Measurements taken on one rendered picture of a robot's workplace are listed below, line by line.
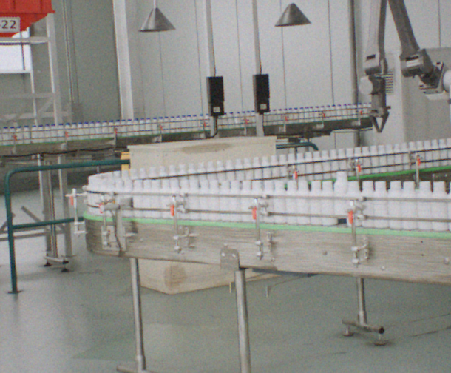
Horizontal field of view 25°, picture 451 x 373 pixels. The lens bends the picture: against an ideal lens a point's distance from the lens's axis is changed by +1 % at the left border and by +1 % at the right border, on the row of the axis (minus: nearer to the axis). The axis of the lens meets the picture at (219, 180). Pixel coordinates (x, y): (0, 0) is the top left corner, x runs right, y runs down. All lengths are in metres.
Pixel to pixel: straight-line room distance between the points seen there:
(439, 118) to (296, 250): 6.38
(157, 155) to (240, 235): 3.94
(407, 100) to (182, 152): 2.77
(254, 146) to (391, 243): 4.78
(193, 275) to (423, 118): 3.11
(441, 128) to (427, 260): 6.65
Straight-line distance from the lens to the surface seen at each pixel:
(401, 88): 9.82
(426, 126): 10.02
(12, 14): 10.41
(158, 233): 4.36
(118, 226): 4.46
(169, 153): 7.91
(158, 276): 8.14
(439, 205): 3.51
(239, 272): 4.11
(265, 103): 10.43
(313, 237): 3.80
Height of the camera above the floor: 1.48
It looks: 4 degrees down
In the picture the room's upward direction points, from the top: 4 degrees counter-clockwise
